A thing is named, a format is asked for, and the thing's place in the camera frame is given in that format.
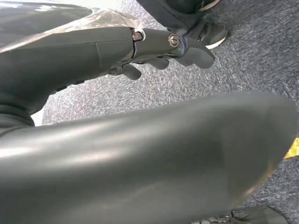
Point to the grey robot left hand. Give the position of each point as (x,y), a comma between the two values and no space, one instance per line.
(144,160)

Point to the person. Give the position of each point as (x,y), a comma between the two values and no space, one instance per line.
(167,14)

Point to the person's dark shoe, white sole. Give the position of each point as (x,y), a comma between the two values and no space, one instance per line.
(209,3)
(214,34)

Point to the ribbed grey left arm sleeve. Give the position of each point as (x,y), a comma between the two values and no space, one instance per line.
(13,120)

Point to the glossy dark curved panel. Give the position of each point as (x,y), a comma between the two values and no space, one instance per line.
(41,18)

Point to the yellow floor tape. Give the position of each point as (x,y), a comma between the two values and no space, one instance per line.
(293,149)

